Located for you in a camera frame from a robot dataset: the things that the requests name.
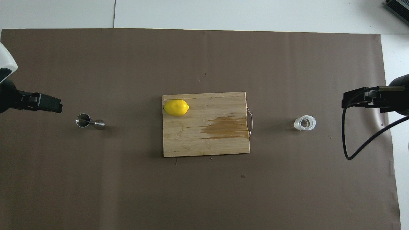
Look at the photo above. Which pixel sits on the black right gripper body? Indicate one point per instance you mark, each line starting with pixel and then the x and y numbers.
pixel 394 99

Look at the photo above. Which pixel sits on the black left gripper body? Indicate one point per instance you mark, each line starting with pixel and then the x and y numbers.
pixel 6 97

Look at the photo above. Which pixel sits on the steel double jigger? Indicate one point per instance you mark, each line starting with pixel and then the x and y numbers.
pixel 83 120

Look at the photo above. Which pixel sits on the small clear crinkled cup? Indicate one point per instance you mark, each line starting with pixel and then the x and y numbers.
pixel 305 123

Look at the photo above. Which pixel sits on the black ribbed device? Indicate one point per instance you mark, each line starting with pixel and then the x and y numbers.
pixel 399 4

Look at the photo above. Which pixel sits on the brown paper table mat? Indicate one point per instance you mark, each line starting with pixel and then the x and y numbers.
pixel 127 185

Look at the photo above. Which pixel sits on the yellow lemon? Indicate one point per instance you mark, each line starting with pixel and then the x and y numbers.
pixel 175 108

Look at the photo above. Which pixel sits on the wooden cutting board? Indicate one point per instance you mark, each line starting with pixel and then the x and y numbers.
pixel 198 137

